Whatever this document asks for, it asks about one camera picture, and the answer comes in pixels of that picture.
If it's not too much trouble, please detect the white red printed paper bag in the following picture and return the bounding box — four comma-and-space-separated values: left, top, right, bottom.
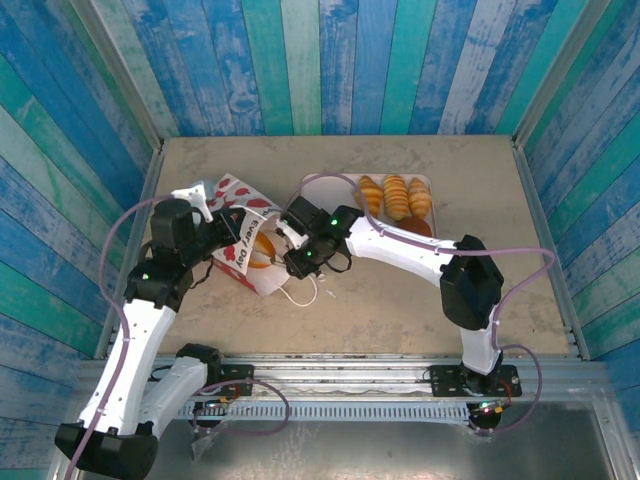
204, 172, 320, 308

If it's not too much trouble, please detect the striped orange fake croissant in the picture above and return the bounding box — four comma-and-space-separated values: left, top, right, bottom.
382, 174, 410, 222
407, 177, 433, 219
355, 174, 384, 218

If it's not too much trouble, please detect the brown round fake bun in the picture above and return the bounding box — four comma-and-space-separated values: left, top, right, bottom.
397, 216, 433, 239

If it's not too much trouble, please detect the pale rectangular plastic tray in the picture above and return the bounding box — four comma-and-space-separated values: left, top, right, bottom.
299, 172, 439, 240

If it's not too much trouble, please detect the grey sheet metal panel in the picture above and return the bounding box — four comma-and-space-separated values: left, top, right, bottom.
74, 399, 624, 480

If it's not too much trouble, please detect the thin black camera cable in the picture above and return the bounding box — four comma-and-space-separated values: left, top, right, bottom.
191, 257, 217, 292
322, 248, 353, 275

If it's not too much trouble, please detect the aluminium table side rail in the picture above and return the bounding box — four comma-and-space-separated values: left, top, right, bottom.
513, 139, 592, 360
94, 147, 167, 360

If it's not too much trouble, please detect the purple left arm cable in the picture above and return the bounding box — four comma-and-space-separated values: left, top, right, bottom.
62, 195, 292, 480

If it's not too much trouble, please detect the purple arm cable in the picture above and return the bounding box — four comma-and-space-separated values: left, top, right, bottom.
62, 195, 292, 480
283, 172, 558, 437

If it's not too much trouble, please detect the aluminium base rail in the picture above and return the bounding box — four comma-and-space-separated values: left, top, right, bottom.
134, 352, 606, 404

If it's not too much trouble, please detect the white slotted cable duct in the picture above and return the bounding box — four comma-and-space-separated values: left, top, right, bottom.
177, 401, 474, 427

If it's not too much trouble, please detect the aluminium corner post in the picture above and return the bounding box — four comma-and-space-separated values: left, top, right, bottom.
69, 0, 166, 154
513, 0, 615, 146

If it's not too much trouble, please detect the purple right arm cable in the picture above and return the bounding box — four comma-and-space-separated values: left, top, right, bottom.
283, 172, 558, 437

